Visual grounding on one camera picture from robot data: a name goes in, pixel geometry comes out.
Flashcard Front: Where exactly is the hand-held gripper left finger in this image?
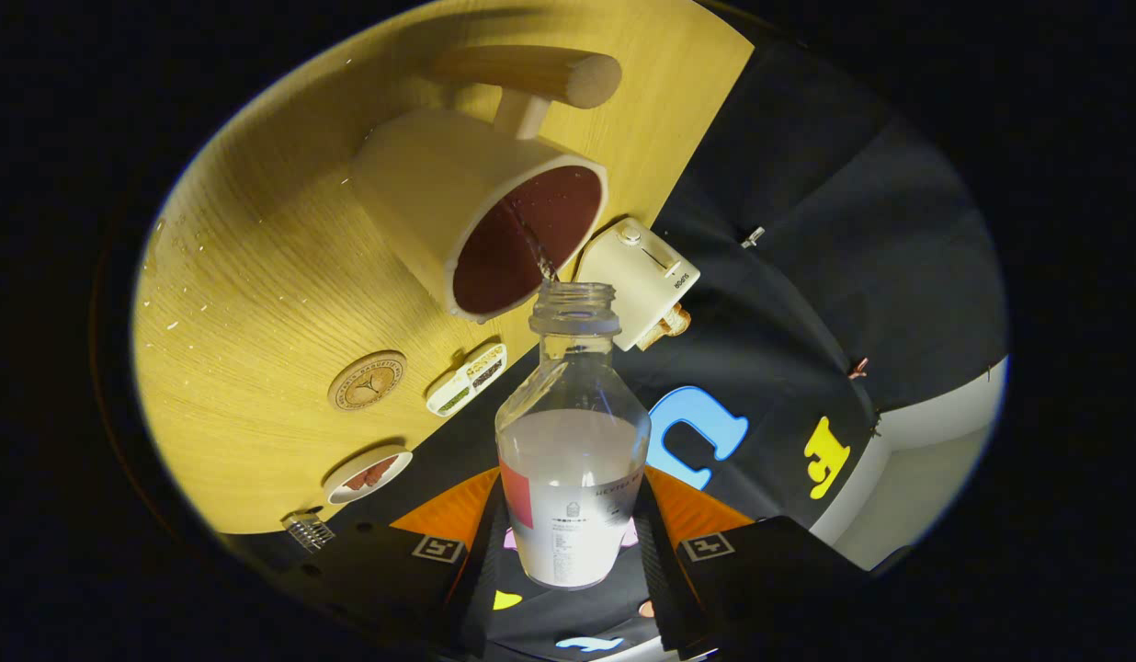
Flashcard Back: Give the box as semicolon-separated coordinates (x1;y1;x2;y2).
272;467;512;656

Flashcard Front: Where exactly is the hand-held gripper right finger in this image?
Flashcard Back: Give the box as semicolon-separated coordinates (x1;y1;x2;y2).
632;464;874;656

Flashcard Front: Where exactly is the round wooden coaster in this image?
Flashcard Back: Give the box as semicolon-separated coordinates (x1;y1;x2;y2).
327;350;408;412

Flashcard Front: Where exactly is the clear juice bottle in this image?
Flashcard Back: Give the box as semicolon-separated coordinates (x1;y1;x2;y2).
495;280;653;589

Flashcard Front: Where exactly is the cream cup with wooden handle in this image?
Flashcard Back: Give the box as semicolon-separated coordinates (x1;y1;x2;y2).
352;46;622;325

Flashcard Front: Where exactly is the white round plate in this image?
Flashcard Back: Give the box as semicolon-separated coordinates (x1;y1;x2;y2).
325;446;414;505

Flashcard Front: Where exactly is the white divided snack dish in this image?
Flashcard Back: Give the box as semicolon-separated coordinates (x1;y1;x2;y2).
426;343;507;417

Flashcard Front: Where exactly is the wooden table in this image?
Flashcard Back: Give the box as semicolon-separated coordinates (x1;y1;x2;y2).
131;0;755;536

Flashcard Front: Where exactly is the cream toaster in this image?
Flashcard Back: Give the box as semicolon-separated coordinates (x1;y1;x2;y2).
575;218;701;352

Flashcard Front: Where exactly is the metal wire utensil holder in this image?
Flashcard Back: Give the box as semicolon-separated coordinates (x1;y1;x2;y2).
281;510;336;553

